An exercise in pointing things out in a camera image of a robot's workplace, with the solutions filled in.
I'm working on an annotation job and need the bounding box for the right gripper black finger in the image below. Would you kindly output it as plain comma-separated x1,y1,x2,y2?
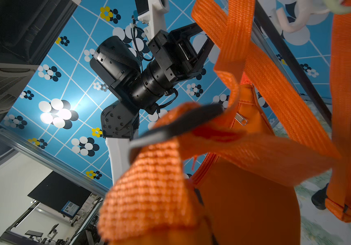
129,104,224,164

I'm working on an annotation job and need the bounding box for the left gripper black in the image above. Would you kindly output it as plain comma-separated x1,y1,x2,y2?
148,23,214,83

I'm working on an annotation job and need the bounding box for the orange bag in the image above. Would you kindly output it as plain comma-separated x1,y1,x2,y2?
98,1,338,245
325,1,351,223

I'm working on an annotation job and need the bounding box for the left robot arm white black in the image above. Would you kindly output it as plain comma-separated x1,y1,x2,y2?
90,23,224,181

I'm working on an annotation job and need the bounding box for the black metal clothes rack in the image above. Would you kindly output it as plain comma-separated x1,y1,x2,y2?
251,0,351,211

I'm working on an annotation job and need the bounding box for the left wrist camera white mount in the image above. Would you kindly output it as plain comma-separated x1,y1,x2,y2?
135,0,170,41

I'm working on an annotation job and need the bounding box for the black wall monitor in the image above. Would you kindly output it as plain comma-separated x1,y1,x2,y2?
28,172,91,218

